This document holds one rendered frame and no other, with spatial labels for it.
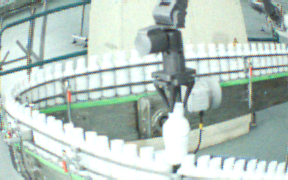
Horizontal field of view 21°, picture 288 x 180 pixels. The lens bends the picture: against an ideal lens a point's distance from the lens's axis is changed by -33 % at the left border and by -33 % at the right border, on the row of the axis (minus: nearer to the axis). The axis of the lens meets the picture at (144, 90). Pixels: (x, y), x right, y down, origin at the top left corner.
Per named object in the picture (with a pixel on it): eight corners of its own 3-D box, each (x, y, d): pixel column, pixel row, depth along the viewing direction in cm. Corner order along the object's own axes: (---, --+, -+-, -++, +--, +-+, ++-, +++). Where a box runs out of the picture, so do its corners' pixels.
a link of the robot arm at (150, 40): (184, 10, 259) (161, 7, 265) (152, 13, 251) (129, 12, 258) (190, 51, 261) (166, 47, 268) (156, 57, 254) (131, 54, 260)
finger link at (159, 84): (154, 113, 267) (152, 74, 265) (175, 107, 271) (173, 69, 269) (173, 116, 262) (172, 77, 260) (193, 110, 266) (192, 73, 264)
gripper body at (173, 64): (150, 80, 264) (148, 49, 263) (180, 72, 271) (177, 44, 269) (169, 83, 260) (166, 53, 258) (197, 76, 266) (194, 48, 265)
